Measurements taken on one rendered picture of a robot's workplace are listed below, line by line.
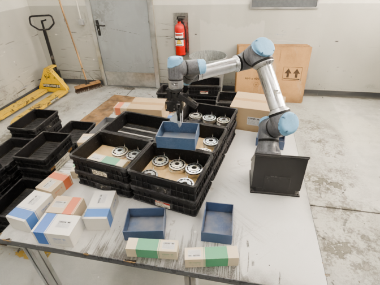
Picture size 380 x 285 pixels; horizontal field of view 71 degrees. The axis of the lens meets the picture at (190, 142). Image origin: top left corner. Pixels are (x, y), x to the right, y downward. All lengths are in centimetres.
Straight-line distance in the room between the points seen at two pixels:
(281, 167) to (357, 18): 333
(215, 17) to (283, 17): 96
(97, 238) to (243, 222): 75
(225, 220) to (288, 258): 35
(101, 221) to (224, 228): 63
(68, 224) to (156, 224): 43
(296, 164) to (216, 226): 54
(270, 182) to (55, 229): 115
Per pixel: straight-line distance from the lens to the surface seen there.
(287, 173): 157
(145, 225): 149
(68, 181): 184
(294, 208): 163
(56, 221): 155
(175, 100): 139
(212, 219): 149
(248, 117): 215
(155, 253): 134
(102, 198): 157
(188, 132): 146
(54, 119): 312
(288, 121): 147
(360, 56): 475
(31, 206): 170
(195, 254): 130
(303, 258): 144
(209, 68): 153
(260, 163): 152
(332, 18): 449
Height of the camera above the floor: 185
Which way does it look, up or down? 34 degrees down
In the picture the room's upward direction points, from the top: 2 degrees counter-clockwise
